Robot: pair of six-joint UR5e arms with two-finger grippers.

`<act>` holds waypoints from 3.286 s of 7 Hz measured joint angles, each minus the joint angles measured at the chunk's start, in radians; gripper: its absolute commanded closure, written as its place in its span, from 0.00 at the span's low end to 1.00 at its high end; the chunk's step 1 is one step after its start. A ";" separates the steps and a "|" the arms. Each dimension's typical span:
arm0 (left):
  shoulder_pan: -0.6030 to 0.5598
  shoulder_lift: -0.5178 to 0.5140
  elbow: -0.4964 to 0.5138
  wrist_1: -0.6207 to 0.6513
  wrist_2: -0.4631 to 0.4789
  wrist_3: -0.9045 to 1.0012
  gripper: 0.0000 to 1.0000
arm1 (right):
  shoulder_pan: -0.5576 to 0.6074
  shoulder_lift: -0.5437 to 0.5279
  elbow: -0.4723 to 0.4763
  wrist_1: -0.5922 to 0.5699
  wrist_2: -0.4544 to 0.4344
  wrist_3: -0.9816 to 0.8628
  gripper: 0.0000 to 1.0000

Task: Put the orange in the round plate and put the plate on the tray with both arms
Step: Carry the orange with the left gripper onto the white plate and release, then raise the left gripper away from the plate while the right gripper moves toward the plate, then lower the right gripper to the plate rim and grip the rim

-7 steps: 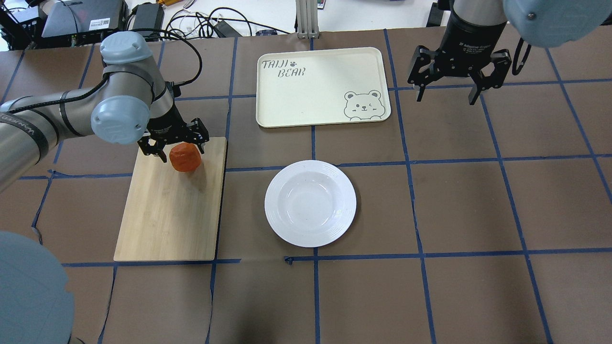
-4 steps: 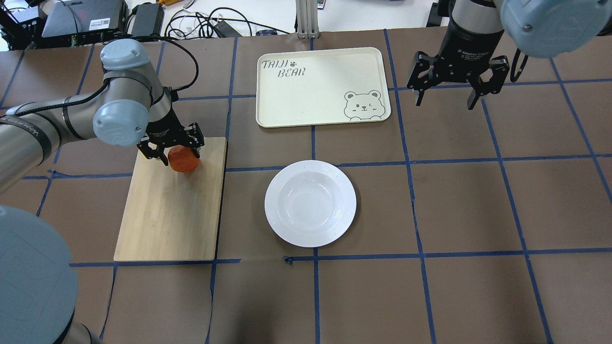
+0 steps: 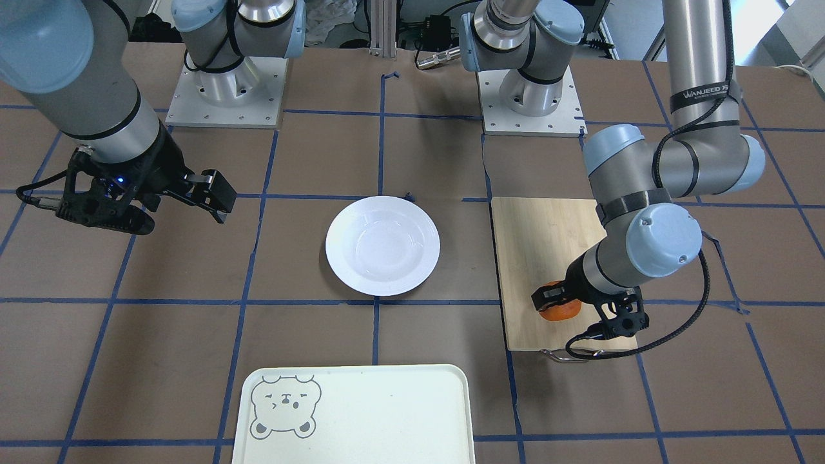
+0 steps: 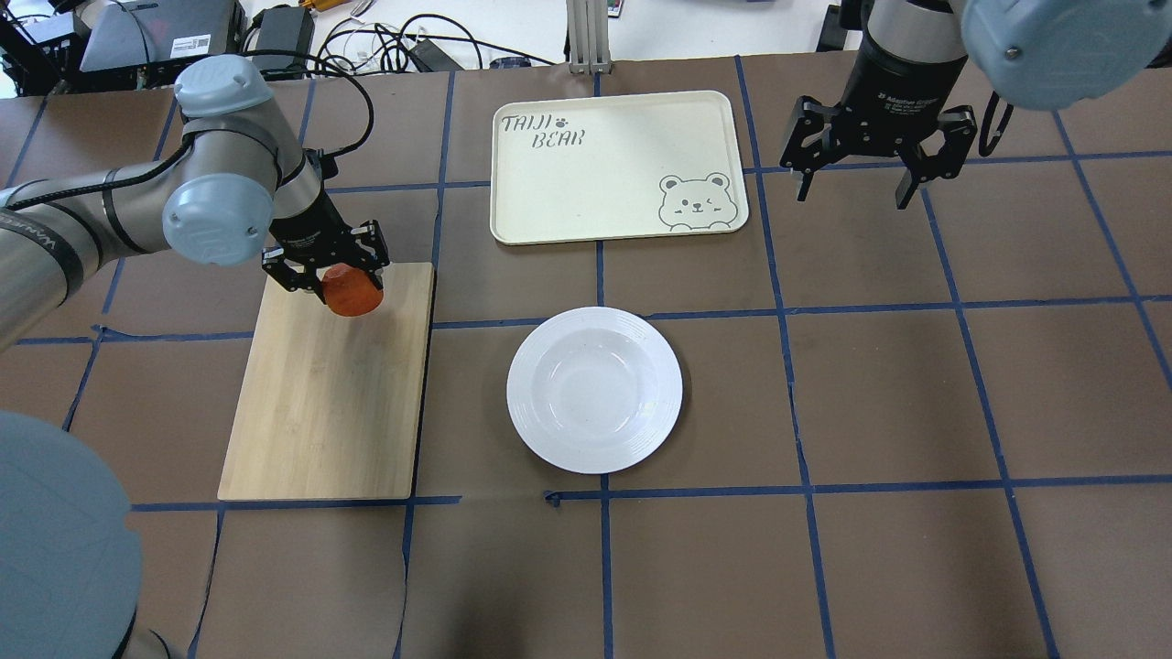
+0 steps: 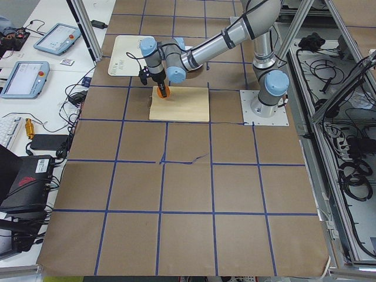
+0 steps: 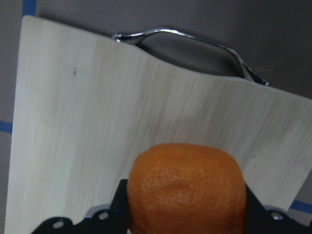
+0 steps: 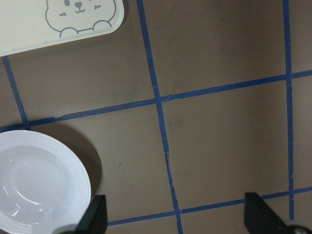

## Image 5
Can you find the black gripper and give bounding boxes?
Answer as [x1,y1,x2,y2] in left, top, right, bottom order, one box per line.
[149,70,167,99]

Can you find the orange fruit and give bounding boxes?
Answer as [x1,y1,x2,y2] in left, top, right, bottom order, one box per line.
[157,87,170,99]

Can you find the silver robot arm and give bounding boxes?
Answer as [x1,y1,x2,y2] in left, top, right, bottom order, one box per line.
[139,0,289,118]

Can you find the cream bear tray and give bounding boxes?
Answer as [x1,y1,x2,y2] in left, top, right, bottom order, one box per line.
[108,35,153,76]

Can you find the bamboo cutting board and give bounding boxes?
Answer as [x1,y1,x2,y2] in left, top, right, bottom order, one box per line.
[149,86,210,122]

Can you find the small blue white card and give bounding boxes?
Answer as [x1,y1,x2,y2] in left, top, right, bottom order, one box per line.
[61,59,75,66]

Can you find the far teach pendant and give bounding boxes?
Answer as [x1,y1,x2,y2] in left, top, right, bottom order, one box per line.
[33,23,81,56]

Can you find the teach pendant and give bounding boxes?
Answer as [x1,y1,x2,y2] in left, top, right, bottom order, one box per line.
[1,61,50,99]
[33,23,81,56]

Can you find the black power adapter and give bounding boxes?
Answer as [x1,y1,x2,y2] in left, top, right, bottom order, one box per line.
[25,134,70,159]

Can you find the near teach pendant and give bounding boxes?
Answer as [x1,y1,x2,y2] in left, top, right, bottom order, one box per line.
[1,61,50,99]

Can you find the yellow metal tool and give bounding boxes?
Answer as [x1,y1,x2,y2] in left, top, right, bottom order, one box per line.
[25,118,35,140]

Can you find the white keyboard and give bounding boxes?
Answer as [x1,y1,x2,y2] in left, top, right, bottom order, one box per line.
[0,116,25,149]

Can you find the black laptop computer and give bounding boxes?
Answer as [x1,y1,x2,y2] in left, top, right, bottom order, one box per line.
[1,146,58,259]

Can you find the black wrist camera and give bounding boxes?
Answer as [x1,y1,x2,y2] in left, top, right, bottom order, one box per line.
[139,66,150,85]

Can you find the aluminium frame post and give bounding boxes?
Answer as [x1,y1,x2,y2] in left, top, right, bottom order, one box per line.
[66,0,103,63]

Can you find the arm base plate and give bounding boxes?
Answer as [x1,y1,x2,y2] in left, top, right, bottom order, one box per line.
[240,90,289,126]

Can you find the tangled black cables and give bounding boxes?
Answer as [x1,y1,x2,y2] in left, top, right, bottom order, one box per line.
[296,32,376,206]

